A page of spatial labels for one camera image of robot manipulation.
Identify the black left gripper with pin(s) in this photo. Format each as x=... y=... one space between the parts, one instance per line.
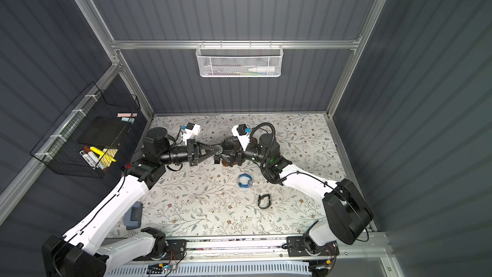
x=193 y=152

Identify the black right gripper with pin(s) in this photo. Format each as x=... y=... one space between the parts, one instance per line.
x=238 y=154

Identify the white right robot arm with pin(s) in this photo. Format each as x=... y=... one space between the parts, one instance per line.
x=347 y=214

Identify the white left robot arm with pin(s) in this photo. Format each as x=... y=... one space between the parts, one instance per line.
x=79 y=252

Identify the blue white wrist watch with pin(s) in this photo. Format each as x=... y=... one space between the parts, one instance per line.
x=245 y=181

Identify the black slim band watch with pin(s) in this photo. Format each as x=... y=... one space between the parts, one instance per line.
x=264 y=201

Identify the white tube in basket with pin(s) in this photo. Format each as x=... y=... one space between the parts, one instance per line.
x=267 y=70

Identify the yellow highlighter marker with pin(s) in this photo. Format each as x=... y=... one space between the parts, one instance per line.
x=105 y=155

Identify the white marker in basket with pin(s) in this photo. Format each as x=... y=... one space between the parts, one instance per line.
x=89 y=160

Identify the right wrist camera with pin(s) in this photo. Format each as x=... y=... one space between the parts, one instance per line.
x=243 y=134

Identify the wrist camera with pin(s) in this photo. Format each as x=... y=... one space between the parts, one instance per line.
x=190 y=131
x=243 y=134

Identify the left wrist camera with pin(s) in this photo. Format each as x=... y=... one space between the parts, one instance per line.
x=190 y=131

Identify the white wire mesh basket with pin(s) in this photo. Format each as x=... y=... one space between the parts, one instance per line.
x=222 y=62

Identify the black wire wall basket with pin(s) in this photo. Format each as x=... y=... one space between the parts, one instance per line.
x=110 y=118

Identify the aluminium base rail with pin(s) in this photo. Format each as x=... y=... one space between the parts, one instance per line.
x=236 y=248

